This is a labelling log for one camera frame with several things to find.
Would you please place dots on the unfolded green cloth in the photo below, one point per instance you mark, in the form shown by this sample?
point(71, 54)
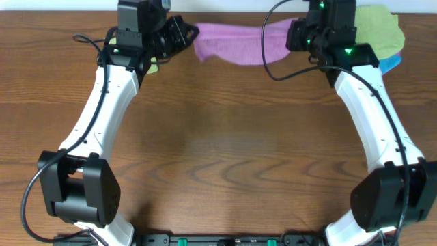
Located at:
point(380, 29)

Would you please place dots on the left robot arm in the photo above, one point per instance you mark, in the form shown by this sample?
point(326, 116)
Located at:
point(77, 182)

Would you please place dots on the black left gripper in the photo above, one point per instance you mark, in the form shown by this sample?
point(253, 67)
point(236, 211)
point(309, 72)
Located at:
point(178, 33)

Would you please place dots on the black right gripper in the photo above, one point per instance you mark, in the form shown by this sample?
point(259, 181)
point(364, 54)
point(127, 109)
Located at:
point(298, 27)

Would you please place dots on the blue cloth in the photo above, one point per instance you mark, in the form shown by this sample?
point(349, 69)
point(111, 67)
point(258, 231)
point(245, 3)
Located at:
point(390, 63)

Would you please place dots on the purple microfibre cloth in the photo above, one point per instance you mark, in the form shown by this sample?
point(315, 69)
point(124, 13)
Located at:
point(242, 45)

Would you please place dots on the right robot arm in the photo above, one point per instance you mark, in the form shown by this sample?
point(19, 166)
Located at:
point(400, 187)

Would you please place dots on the folded light green cloth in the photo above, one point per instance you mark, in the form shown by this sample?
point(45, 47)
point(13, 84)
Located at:
point(153, 68)

